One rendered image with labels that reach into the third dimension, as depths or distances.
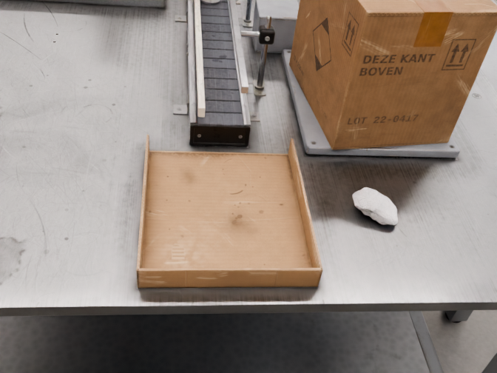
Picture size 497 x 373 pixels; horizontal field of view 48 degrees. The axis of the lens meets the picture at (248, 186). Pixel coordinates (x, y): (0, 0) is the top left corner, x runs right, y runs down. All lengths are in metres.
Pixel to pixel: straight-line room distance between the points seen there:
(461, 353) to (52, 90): 1.41
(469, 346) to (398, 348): 0.42
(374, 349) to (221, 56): 0.84
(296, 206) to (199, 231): 0.17
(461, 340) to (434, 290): 1.06
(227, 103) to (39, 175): 0.36
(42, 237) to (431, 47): 0.68
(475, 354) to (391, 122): 1.06
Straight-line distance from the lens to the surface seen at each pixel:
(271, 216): 0.92
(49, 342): 1.52
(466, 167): 1.15
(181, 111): 1.12
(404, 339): 1.60
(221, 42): 1.27
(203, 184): 0.96
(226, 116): 1.04
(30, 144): 1.06
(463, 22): 1.00
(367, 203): 0.94
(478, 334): 2.00
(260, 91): 1.20
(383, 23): 0.93
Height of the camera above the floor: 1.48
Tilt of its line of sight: 42 degrees down
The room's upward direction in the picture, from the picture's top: 8 degrees clockwise
